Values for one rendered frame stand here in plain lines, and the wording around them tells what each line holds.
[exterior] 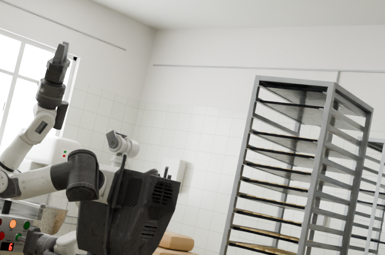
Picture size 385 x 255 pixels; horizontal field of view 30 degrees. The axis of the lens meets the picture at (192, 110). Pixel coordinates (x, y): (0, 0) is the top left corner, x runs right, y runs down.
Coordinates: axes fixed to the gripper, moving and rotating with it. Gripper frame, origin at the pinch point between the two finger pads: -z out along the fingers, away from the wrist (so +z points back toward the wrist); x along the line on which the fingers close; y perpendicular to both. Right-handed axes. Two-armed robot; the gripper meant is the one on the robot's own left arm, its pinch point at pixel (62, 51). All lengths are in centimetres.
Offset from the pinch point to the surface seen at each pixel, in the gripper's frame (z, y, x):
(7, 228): 85, -9, 32
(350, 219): 84, 150, 176
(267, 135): 48, 86, 159
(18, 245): 93, -4, 36
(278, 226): 110, 114, 192
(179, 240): 243, 63, 402
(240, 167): 69, 77, 154
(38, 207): 80, -3, 48
